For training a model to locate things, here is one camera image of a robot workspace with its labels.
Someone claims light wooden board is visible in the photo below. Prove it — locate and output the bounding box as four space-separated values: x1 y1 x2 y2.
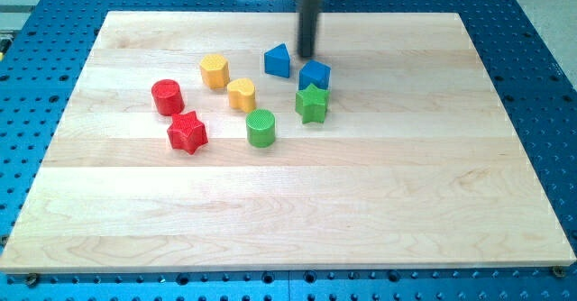
1 11 575 274

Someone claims blue triangle block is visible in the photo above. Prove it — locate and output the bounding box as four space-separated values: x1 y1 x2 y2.
264 43 290 78

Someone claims red star block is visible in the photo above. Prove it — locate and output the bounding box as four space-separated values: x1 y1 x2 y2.
167 111 208 154

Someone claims green cylinder block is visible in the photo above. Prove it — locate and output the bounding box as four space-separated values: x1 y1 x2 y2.
245 109 276 148

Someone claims green star block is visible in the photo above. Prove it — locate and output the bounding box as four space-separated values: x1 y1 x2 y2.
295 84 330 123

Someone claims red cylinder block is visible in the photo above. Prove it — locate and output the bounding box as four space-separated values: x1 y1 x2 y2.
151 79 185 116

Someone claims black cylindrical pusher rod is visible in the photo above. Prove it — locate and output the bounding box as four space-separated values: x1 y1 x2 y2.
297 0 322 58

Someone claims yellow heart block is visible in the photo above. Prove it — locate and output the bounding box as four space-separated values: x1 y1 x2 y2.
226 78 256 113

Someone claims blue cube block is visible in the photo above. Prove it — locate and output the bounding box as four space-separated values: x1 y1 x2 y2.
298 59 331 90

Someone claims yellow hexagon block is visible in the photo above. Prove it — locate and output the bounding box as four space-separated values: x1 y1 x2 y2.
199 54 230 89

